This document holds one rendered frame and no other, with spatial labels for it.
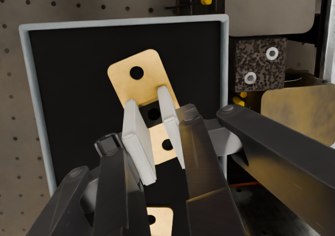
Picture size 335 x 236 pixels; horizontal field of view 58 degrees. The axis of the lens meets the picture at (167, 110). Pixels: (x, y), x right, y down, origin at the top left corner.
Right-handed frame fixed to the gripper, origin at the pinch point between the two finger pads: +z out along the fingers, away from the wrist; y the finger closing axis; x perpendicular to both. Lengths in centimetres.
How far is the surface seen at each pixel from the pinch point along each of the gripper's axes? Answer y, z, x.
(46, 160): -8.6, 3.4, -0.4
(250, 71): 9.4, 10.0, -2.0
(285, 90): 12.9, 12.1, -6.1
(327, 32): 22.9, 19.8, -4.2
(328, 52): 22.4, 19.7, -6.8
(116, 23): 0.1, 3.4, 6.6
